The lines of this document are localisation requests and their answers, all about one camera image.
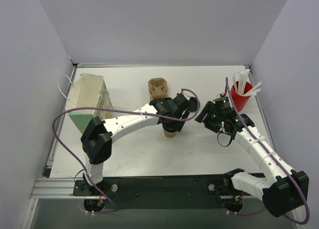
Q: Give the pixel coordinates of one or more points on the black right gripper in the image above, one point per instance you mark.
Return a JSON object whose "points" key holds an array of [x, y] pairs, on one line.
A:
{"points": [[204, 115]]}

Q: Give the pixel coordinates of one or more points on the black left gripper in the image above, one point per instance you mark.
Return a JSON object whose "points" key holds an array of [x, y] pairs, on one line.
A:
{"points": [[172, 126]]}

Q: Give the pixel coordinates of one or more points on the brown paper coffee cup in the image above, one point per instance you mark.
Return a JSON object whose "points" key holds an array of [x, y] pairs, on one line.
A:
{"points": [[170, 134]]}

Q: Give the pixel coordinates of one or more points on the black plastic cup lid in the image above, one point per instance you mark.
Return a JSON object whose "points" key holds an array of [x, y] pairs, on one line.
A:
{"points": [[173, 126]]}

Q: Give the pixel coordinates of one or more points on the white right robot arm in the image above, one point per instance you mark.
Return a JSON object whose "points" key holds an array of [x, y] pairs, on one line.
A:
{"points": [[283, 189]]}

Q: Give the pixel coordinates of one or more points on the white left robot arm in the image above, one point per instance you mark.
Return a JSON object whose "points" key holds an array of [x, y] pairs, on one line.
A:
{"points": [[99, 135]]}

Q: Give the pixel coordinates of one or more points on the green paper takeout bag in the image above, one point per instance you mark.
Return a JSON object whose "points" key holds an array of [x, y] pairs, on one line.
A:
{"points": [[88, 91]]}

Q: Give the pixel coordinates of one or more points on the brown pulp cup carrier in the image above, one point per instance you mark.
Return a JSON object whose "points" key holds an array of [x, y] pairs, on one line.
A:
{"points": [[157, 88]]}

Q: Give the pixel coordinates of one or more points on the red straw holder cup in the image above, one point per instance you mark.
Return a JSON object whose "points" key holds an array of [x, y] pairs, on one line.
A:
{"points": [[239, 100]]}

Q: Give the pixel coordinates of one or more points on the white wrapped straws bundle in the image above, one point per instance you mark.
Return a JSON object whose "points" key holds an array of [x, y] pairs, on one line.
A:
{"points": [[242, 81]]}

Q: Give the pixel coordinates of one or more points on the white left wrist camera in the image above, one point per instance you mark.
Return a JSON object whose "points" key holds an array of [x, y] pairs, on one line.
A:
{"points": [[184, 96]]}

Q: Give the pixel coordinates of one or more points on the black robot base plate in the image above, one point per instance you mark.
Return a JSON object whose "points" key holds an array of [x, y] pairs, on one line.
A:
{"points": [[162, 192]]}

